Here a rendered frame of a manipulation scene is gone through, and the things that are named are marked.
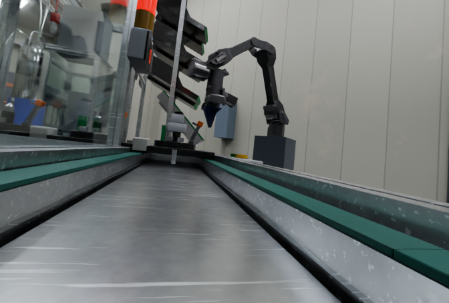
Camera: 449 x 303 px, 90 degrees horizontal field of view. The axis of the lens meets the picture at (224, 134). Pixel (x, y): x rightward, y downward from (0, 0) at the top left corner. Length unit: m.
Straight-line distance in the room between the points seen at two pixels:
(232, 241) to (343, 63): 3.00
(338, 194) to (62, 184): 0.23
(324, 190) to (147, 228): 0.15
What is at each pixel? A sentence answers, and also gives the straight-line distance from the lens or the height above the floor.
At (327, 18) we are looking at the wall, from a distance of 3.43.
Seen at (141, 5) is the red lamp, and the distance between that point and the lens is 0.68.
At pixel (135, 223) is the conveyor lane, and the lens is 0.20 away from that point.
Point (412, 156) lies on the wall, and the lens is 2.89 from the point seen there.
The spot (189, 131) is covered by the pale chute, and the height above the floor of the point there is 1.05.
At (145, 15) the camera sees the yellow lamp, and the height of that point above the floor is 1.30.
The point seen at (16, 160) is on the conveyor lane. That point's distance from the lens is 0.25.
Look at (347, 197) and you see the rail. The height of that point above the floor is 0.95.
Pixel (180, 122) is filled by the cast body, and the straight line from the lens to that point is 0.78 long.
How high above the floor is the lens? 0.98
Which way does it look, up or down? 4 degrees up
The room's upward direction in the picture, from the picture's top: 6 degrees clockwise
